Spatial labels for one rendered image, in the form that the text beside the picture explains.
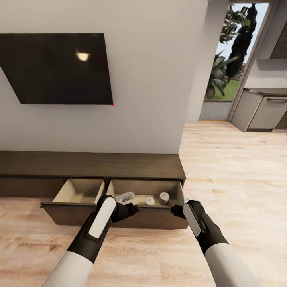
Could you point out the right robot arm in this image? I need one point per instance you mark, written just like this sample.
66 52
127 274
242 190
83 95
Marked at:
226 267

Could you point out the fixed window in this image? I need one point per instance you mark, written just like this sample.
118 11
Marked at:
242 28

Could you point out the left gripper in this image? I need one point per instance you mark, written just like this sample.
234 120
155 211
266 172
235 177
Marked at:
128 210

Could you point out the wall mounted tv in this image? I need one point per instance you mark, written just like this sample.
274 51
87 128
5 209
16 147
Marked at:
57 68

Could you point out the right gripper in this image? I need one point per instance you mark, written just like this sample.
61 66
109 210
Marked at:
177 211

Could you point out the pillar candle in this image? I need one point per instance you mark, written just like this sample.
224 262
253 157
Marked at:
164 198
149 201

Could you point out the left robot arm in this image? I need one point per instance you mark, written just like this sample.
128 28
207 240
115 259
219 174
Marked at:
75 266

